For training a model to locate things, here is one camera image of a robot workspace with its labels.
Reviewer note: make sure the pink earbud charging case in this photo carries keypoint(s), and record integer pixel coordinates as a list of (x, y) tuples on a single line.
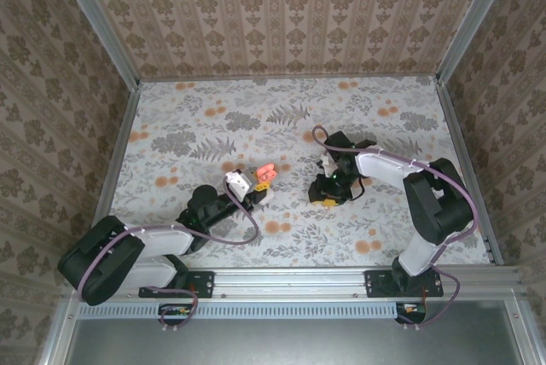
[(265, 172)]

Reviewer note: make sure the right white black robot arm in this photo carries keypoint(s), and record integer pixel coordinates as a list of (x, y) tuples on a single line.
[(384, 166)]

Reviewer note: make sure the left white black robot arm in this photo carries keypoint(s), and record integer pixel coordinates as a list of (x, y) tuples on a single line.
[(166, 241)]

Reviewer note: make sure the aluminium arm base beam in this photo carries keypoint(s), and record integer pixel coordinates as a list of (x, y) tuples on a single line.
[(290, 284)]

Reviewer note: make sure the floral patterned table covering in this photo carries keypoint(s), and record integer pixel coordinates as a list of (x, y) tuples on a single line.
[(213, 96)]

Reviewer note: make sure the black wiring connector box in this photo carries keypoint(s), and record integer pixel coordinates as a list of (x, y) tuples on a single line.
[(409, 310), (177, 311)]

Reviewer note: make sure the grey sheet metal panel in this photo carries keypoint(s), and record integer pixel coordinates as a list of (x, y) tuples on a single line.
[(290, 343)]

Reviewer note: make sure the aluminium table edge rail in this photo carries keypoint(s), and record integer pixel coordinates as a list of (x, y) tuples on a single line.
[(119, 147), (456, 134), (290, 78)]

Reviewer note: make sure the aluminium frame bar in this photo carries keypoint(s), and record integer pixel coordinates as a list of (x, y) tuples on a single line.
[(529, 339), (59, 339)]

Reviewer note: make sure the aluminium frame post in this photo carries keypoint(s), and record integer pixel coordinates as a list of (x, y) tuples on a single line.
[(473, 19), (98, 24)]

